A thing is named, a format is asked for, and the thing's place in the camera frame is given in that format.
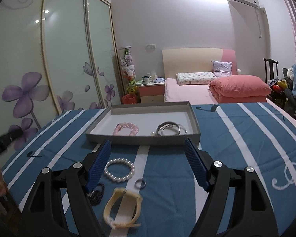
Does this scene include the cream yellow wristwatch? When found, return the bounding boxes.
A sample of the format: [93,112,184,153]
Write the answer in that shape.
[103,188,143,229]

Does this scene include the silver bangle bracelets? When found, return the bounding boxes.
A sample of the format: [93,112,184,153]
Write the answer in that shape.
[151,121,188,137]

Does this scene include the pink bead bracelet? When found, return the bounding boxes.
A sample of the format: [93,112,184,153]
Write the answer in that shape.
[113,122,140,136]

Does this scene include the blue white striped bedsheet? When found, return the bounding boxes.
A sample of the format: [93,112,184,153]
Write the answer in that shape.
[3,103,296,236]

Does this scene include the grey shallow cardboard tray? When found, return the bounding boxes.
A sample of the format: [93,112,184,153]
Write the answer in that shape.
[85,102,201,146]

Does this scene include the red waste bin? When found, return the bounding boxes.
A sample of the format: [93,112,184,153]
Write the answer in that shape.
[122,93,137,105]

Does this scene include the salmon folded quilt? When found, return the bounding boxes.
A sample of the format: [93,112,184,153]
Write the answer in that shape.
[208,75,271,103]

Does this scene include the floral white pillow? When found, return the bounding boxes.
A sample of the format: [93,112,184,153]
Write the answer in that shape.
[176,72,217,85]

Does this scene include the pink nightstand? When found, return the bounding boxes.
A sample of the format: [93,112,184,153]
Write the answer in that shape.
[138,81,165,104]

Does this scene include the purple patterned pillow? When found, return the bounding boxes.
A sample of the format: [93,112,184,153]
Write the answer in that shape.
[212,60,232,78]

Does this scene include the white mug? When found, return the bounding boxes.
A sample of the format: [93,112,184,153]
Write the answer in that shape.
[143,76,150,84]

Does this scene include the plush toy tower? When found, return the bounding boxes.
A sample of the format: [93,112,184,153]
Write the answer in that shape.
[120,45,136,94]

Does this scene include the pink bed with headboard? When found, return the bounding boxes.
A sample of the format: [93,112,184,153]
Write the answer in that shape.
[161,47,269,104]

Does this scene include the blue clothes pile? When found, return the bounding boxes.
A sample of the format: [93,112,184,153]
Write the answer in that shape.
[282,65,296,118]

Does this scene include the floral sliding wardrobe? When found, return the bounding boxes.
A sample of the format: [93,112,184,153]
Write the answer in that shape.
[0,0,123,154]

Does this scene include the dark wooden chair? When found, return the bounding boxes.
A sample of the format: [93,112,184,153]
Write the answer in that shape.
[264,58,279,83]

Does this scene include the white pearl bracelet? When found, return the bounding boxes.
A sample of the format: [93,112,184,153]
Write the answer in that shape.
[102,158,136,184]

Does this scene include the dark red bead necklace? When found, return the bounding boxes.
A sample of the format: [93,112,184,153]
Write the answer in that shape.
[86,182,106,206]

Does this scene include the silver ring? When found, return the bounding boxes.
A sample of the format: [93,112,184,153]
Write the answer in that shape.
[134,178,148,190]

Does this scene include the wall power socket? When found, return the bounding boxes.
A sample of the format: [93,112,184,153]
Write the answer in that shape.
[146,44,156,49]

